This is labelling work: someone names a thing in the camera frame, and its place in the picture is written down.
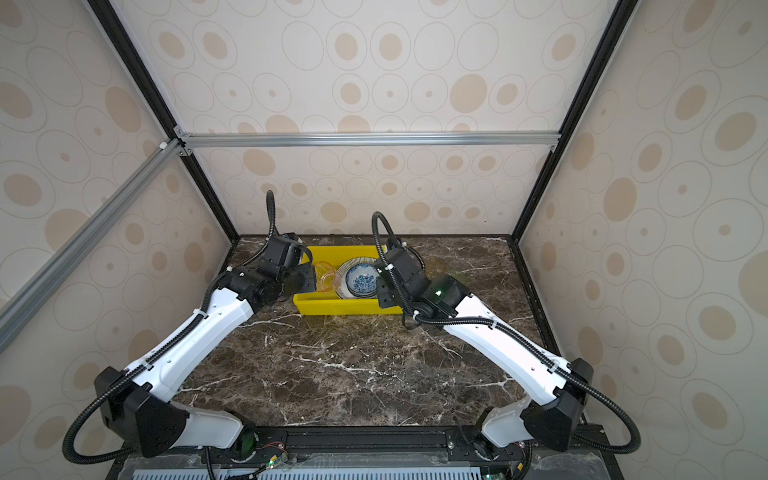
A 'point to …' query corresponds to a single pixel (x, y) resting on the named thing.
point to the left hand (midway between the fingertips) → (319, 271)
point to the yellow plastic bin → (330, 302)
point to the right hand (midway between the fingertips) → (388, 283)
